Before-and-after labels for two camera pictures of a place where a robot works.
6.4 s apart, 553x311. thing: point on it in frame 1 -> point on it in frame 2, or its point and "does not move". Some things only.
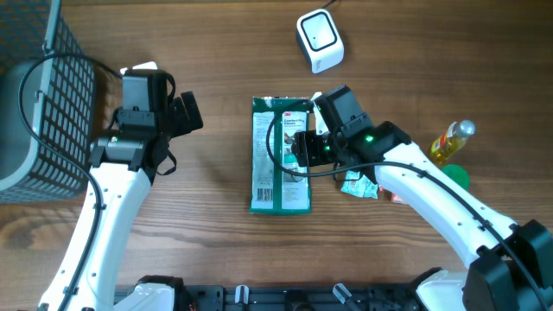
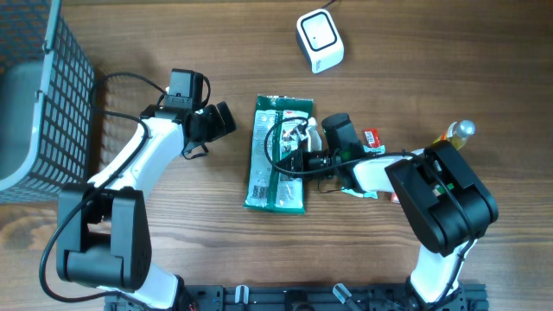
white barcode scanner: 320,40 does not move
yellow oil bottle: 452,140 does not move
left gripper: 186,114 -> 218,128
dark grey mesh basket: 47,105 does not move
